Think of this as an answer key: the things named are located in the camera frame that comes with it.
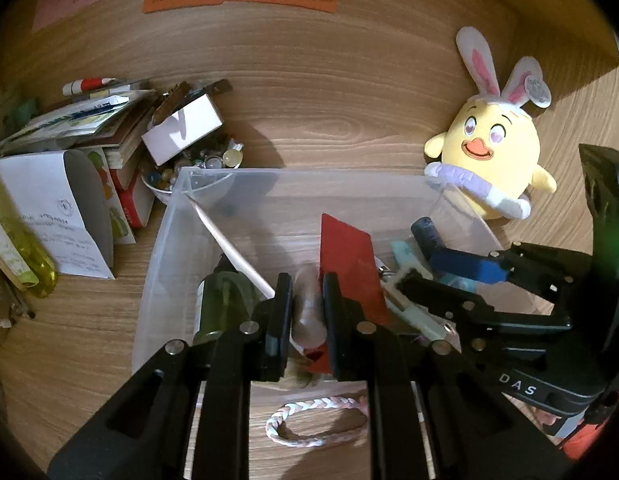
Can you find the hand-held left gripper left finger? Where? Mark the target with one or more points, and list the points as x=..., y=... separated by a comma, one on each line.
x=284, y=305

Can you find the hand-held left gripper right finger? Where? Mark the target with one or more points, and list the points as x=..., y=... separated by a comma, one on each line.
x=332, y=305

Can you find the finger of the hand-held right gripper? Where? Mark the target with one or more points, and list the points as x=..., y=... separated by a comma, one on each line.
x=464, y=265
x=439, y=295

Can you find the small clear bottle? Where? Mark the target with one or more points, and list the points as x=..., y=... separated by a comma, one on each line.
x=307, y=310

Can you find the red packet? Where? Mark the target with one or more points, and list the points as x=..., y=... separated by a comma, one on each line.
x=349, y=260

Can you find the teal tube with dark cap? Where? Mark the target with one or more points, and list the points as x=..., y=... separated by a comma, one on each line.
x=404, y=252

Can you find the white cosmetic tube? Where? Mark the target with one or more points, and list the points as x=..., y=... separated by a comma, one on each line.
x=229, y=250

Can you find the clear plastic bin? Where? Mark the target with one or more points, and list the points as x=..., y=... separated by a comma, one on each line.
x=289, y=210

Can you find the person's right hand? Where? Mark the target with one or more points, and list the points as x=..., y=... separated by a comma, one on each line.
x=547, y=420

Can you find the pale green pen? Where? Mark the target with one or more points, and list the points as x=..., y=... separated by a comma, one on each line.
x=419, y=320

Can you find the dark green bottle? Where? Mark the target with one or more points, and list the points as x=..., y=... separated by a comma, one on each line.
x=224, y=300

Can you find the yellow chick plush toy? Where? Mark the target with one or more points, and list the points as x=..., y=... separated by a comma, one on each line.
x=494, y=150

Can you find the white bowl of glass marbles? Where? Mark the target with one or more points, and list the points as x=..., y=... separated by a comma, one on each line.
x=159, y=192

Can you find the red fruit print carton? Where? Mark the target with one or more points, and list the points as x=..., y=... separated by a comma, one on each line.
x=139, y=205

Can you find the small white box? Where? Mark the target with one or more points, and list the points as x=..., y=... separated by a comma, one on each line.
x=179, y=130

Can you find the brown metal clip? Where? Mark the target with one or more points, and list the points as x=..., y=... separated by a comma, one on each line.
x=169, y=102

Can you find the yellow liquid spray bottle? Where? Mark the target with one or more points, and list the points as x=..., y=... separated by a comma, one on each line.
x=34, y=270

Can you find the white folded paper card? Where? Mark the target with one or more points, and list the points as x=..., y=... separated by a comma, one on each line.
x=44, y=200

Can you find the stack of booklets and packets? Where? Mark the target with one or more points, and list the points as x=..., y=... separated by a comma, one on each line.
x=74, y=120

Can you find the red and white marker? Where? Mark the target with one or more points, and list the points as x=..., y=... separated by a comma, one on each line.
x=89, y=84

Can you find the small green item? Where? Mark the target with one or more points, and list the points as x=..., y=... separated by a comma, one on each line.
x=24, y=110

